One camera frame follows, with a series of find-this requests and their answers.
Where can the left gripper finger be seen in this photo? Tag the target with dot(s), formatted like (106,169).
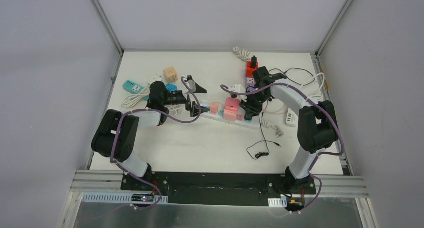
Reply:
(200,89)
(194,109)

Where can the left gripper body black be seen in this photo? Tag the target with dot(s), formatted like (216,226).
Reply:
(190,96)

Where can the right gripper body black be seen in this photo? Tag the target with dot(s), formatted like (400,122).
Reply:
(255,101)

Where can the long white power strip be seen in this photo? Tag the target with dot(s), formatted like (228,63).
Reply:
(218,112)

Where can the pink cube socket adapter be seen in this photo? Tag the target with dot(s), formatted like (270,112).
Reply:
(232,104)

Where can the small white power strip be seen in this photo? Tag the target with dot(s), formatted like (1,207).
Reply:
(291,117)

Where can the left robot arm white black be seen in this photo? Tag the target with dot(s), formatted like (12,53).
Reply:
(115,136)

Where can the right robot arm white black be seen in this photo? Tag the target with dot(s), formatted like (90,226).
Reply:
(317,123)

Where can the blue plug adapter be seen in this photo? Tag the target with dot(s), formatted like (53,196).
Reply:
(171,87)

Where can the red cube socket adapter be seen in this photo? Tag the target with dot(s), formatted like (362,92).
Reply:
(250,68)

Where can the light pink cube adapter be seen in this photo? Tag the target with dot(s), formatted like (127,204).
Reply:
(230,115)

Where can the small orange pink adapter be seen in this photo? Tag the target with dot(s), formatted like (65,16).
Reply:
(214,107)

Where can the purple power strip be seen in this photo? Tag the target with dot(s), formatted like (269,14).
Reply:
(249,82)

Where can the beige cube adapter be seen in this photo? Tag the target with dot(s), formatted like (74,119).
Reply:
(170,74)

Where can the white cube adapter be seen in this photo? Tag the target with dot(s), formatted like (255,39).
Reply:
(155,79)

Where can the teal power strip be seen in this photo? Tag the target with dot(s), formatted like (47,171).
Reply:
(136,89)

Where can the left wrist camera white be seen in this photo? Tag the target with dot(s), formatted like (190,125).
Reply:
(192,86)

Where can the black mounting base plate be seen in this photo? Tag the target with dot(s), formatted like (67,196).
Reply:
(235,189)

